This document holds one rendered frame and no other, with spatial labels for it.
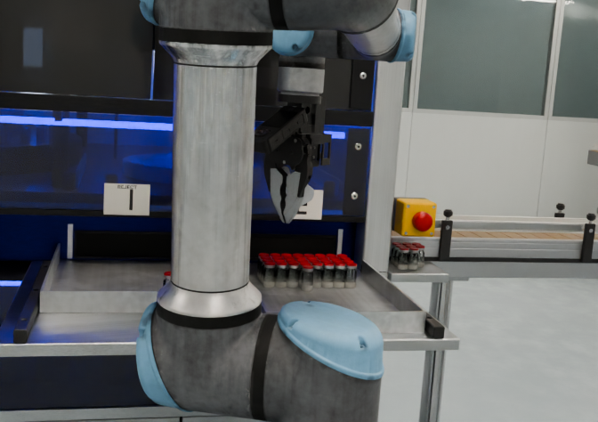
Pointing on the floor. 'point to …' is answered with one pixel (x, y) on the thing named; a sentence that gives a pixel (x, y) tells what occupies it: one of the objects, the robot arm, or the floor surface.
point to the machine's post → (383, 156)
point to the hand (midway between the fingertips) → (284, 215)
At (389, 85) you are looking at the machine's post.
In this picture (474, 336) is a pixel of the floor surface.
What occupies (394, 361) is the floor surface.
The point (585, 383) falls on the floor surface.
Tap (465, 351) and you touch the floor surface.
